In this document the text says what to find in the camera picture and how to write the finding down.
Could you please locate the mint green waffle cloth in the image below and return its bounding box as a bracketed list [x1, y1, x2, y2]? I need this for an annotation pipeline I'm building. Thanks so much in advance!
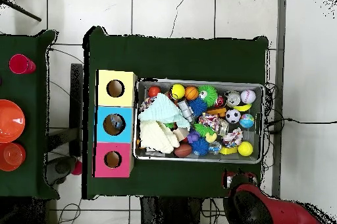
[138, 92, 191, 130]

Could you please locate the smooth yellow ball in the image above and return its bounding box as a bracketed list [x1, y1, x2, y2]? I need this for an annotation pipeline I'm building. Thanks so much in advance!
[170, 84, 186, 100]

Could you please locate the white baseball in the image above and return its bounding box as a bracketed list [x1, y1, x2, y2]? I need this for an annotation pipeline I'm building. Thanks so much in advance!
[240, 89, 257, 105]

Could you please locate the crushed clear plastic bottle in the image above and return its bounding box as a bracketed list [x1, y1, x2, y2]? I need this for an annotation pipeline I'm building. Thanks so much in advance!
[109, 114, 124, 130]

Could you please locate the grey device with red knob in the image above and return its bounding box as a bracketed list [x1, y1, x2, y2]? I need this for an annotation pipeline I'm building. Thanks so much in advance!
[43, 155, 83, 186]

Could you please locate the orange plastic cup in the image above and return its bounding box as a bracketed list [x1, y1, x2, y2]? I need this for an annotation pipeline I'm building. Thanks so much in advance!
[0, 142, 26, 172]

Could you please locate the yellow ball with seam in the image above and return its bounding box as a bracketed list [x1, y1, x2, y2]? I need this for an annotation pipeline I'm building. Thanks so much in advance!
[237, 141, 254, 157]

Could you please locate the globe print ball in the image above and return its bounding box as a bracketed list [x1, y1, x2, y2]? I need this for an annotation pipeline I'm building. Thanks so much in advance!
[239, 113, 255, 129]

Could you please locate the red plastic cup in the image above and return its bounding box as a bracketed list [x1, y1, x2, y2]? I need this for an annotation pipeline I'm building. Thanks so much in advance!
[9, 53, 37, 74]

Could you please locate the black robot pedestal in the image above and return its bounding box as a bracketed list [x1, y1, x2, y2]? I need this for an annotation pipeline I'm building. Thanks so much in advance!
[140, 196, 202, 224]

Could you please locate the colourful knotted rope toy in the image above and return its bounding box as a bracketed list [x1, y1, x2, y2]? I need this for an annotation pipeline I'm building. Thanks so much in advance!
[139, 96, 156, 111]

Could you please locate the cream waffle cloth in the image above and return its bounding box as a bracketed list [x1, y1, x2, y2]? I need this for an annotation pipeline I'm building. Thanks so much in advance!
[139, 119, 182, 154]

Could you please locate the thin black cable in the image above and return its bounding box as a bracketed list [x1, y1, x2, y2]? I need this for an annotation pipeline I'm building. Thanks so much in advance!
[169, 0, 191, 39]

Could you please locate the silver wire mesh bin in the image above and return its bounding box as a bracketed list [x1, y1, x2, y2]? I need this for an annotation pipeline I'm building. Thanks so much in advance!
[135, 77, 265, 165]

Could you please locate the red-orange ball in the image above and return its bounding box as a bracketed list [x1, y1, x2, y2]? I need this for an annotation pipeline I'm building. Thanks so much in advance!
[147, 86, 162, 98]

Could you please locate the small orange basketball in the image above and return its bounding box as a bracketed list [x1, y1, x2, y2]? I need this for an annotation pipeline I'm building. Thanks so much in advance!
[184, 86, 199, 101]

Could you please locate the orange plastic bowl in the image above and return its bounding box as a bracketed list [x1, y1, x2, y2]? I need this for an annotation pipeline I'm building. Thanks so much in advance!
[0, 99, 26, 144]

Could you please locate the black and white soccer ball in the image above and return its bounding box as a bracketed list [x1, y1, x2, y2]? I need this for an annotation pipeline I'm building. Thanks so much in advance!
[225, 108, 242, 124]

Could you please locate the silver drink can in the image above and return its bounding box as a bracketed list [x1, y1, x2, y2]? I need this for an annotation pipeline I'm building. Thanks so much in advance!
[225, 90, 242, 107]

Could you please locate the black rod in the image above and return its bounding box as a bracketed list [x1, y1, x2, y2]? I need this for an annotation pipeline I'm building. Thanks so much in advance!
[0, 0, 42, 22]

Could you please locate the green spiky toy with eyes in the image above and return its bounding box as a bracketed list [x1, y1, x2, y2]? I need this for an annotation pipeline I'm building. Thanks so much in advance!
[197, 84, 219, 107]

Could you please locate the wooden box with three holes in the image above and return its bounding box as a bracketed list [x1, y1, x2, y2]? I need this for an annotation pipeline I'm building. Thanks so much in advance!
[91, 69, 139, 179]

